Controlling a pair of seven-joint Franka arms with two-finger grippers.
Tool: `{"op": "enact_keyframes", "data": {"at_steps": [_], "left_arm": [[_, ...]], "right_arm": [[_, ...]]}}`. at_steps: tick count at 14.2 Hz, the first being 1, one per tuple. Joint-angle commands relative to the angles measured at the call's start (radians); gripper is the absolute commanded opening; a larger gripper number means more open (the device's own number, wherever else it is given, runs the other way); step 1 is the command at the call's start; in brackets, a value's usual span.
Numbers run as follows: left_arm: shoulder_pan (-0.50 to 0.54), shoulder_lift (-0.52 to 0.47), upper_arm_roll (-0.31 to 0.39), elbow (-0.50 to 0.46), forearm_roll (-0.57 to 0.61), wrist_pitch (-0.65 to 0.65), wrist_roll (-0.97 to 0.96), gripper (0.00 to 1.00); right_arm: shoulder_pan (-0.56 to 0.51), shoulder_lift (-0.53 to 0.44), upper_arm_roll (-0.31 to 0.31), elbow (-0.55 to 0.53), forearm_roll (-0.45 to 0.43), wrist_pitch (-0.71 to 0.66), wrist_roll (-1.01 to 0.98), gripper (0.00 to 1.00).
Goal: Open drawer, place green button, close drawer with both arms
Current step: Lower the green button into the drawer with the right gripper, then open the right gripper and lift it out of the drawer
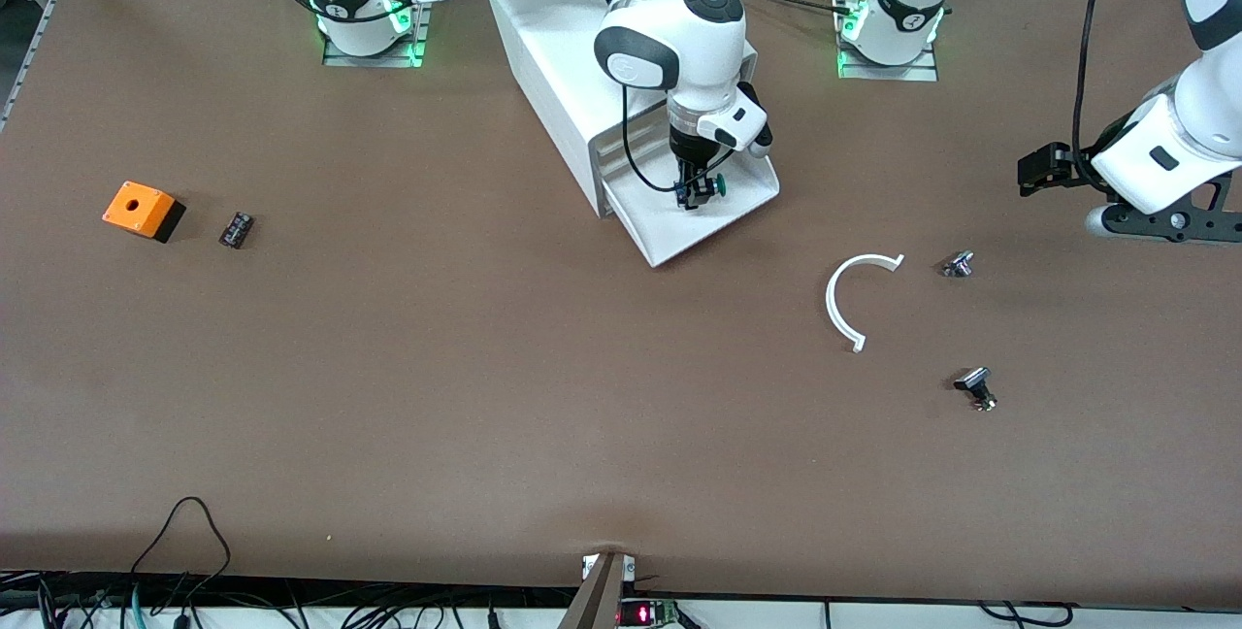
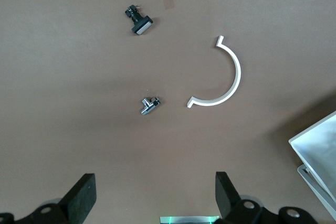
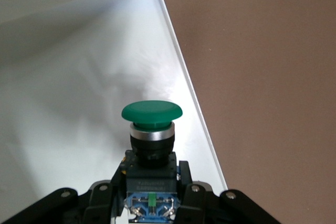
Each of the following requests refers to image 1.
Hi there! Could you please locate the cream cabinet drawer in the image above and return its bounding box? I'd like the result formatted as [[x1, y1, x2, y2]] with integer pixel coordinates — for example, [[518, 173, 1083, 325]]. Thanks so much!
[[597, 139, 672, 185], [594, 119, 672, 164], [604, 149, 781, 269]]

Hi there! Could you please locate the white drawer cabinet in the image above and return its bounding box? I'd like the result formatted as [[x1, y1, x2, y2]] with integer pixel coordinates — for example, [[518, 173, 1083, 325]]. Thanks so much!
[[482, 0, 759, 219]]

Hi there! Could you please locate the white curved plastic piece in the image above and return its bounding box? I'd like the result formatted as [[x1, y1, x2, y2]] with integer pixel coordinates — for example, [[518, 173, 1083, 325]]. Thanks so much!
[[826, 253, 906, 354]]

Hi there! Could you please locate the red display device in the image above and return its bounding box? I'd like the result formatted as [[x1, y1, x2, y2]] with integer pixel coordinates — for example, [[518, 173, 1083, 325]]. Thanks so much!
[[618, 598, 680, 628]]

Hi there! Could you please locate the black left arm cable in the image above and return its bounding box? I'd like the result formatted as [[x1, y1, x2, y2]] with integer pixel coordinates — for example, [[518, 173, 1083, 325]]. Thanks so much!
[[1071, 0, 1127, 193]]

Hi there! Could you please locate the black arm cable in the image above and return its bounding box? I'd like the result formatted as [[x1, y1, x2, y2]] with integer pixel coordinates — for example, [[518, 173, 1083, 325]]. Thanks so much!
[[238, 0, 724, 195], [1071, 0, 1127, 193]]

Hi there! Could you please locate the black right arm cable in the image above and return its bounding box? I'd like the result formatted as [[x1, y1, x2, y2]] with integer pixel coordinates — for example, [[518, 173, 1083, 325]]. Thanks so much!
[[238, 0, 724, 195]]

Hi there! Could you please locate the black-headed selector switch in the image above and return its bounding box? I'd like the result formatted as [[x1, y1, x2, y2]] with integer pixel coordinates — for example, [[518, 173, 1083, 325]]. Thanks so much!
[[953, 366, 998, 414]]

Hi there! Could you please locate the grey camera mount bar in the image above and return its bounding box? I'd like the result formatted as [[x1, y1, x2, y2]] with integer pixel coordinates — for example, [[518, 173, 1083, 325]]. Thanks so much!
[[558, 551, 637, 629]]

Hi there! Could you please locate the short black cable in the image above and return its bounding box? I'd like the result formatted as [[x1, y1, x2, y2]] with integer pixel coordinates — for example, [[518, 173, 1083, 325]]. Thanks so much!
[[975, 600, 1078, 628]]

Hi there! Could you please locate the orange button enclosure box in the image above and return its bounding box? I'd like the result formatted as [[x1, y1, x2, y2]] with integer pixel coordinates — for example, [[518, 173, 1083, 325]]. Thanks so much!
[[102, 181, 186, 244]]

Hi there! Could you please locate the tangled black cable bundle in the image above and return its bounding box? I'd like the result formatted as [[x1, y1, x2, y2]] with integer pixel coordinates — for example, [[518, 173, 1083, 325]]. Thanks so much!
[[0, 571, 573, 629]]

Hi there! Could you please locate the looped black cable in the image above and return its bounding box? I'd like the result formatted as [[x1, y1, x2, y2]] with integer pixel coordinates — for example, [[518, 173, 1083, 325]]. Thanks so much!
[[129, 497, 234, 601]]

